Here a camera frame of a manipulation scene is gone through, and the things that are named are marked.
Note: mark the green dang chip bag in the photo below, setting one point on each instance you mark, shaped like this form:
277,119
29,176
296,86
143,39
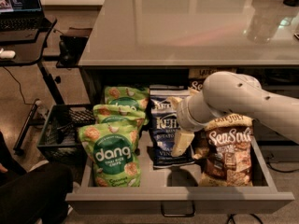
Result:
111,147
136,98
112,113

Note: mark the white computer mouse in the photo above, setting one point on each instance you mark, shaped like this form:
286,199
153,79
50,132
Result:
7,54

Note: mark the person's leg in black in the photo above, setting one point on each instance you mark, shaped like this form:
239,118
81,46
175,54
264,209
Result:
26,197

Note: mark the front brown Sea Salt bag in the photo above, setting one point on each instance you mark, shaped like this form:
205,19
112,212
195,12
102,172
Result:
228,162

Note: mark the grey open drawer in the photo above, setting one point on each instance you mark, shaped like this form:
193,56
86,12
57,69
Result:
178,185

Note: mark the middle brown Sea Salt bag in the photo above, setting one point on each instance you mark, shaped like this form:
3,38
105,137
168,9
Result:
200,145

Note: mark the front green Dang chip bag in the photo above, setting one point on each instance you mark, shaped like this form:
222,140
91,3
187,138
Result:
111,147

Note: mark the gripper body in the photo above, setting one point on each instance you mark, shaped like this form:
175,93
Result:
186,115

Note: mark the rear green Dang chip bag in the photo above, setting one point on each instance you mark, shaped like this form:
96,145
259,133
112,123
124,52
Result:
136,98

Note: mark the black plastic crate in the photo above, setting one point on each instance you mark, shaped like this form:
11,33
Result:
59,138

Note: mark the front blue Kettle chip bag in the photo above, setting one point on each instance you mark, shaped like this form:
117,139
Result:
162,132

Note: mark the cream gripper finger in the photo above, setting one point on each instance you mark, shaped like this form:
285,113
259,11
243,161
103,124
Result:
182,141

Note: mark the black laptop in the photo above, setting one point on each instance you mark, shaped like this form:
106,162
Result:
20,15

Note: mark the blue kettle chip bag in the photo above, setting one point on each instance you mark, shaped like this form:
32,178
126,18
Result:
162,132
159,95

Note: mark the black drawer handle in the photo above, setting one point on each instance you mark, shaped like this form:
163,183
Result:
177,209

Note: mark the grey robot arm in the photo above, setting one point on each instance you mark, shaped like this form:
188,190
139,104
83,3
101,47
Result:
225,93

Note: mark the middle green Dang chip bag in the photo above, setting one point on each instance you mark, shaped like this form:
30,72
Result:
112,113

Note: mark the rear blue Kettle chip bag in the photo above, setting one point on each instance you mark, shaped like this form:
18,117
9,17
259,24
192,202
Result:
159,95

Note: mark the grey cabinet counter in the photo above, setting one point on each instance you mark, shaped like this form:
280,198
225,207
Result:
193,33

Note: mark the black side desk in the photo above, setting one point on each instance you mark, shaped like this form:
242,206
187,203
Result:
29,54

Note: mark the rear brown Sea Salt bag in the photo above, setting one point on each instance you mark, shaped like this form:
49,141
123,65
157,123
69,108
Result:
197,76

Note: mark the brown sea salt bag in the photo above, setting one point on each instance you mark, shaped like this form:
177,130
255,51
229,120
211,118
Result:
228,162
197,76
200,145

